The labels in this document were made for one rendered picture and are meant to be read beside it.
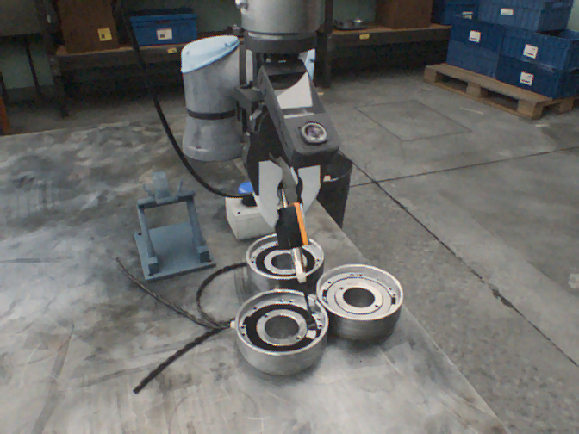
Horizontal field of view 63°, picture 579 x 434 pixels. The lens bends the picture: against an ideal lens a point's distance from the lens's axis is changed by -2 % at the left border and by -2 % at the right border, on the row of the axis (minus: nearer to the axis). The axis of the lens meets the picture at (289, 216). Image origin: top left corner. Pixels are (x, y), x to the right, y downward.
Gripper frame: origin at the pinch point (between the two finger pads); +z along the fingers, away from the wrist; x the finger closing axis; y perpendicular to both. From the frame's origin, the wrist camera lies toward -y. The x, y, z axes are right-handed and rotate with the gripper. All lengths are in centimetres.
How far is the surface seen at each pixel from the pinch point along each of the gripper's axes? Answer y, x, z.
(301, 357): -11.2, 3.2, 10.3
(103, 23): 348, 2, 29
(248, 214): 16.9, -0.4, 9.0
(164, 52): 338, -38, 52
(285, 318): -4.3, 2.2, 10.9
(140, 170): 49, 12, 13
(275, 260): 7.4, -1.0, 11.3
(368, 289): -4.0, -9.2, 10.5
